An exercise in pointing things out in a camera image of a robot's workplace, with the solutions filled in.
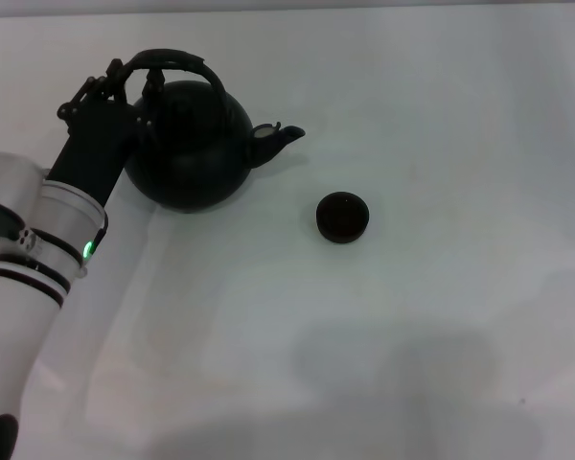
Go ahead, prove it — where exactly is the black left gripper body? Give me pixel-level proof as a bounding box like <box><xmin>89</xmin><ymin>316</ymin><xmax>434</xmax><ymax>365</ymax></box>
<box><xmin>44</xmin><ymin>100</ymin><xmax>149</xmax><ymax>209</ymax></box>

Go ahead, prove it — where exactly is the white grey wrist camera box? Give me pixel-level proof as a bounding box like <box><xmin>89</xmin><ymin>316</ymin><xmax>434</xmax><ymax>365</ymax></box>
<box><xmin>0</xmin><ymin>149</ymin><xmax>48</xmax><ymax>255</ymax></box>

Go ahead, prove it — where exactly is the black round teapot with handle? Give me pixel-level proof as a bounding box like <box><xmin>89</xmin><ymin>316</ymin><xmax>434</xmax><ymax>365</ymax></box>
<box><xmin>123</xmin><ymin>46</ymin><xmax>307</xmax><ymax>214</ymax></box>

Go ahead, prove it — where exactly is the small dark brown teacup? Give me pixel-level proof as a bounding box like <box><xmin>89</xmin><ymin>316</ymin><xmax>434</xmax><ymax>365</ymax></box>
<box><xmin>315</xmin><ymin>191</ymin><xmax>371</xmax><ymax>244</ymax></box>

